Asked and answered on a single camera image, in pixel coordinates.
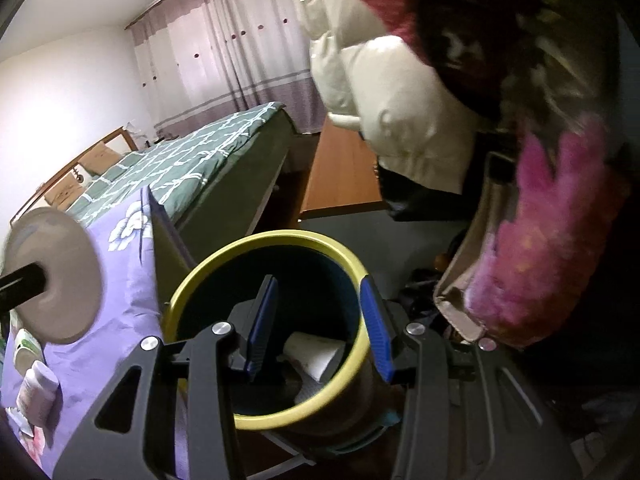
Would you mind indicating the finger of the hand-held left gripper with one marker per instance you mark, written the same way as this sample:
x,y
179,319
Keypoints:
x,y
22,282

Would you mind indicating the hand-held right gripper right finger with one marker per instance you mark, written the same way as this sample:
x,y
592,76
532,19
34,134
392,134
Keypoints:
x,y
377,330

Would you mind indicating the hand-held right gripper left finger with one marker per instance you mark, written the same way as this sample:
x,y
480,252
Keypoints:
x,y
262,320

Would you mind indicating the beige round lid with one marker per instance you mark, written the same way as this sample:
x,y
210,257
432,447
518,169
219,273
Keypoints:
x,y
65,250

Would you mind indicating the white paper cup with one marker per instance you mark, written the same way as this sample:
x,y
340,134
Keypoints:
x,y
315,355

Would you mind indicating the yellow rimmed dark blue bin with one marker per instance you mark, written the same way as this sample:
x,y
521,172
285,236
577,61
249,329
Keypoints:
x,y
310,275

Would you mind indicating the green white jar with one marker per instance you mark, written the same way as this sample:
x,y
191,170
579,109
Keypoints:
x,y
25,347

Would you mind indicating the purple flowered tablecloth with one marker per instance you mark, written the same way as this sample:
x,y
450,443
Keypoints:
x,y
125,285

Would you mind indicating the white plastic bottle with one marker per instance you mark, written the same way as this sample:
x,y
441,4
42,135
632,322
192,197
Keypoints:
x,y
37,385

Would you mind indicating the wooden bed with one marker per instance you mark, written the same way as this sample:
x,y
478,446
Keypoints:
x,y
235,195

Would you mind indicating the black garment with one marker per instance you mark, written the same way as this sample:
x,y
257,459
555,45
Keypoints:
x,y
425,200

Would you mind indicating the pink white packet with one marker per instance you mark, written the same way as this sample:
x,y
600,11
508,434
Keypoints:
x,y
30,440

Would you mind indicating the wooden desk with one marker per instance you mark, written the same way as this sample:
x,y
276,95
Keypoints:
x,y
340,175

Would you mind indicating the green checked blanket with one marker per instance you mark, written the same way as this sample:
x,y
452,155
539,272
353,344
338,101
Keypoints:
x,y
200,160

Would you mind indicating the dark floral pink fleece robe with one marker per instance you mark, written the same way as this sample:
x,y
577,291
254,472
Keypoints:
x,y
550,210

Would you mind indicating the white puffer jacket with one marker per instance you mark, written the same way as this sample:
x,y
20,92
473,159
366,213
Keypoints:
x,y
400,110

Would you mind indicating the pale purple striped curtain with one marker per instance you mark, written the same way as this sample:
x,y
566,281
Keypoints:
x,y
225,50

